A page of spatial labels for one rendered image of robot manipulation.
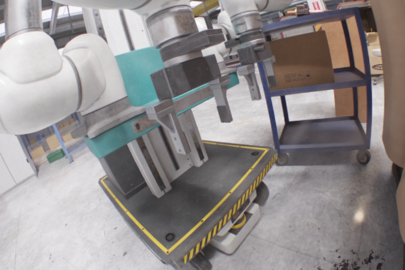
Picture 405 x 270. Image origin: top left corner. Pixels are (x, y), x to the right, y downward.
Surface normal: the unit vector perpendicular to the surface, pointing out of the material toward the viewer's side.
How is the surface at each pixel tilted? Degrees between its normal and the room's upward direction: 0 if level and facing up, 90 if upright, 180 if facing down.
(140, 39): 90
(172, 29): 90
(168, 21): 90
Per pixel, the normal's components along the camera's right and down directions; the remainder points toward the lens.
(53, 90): 0.94, 0.04
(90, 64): 0.83, -0.23
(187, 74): 0.68, 0.00
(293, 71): -0.51, 0.39
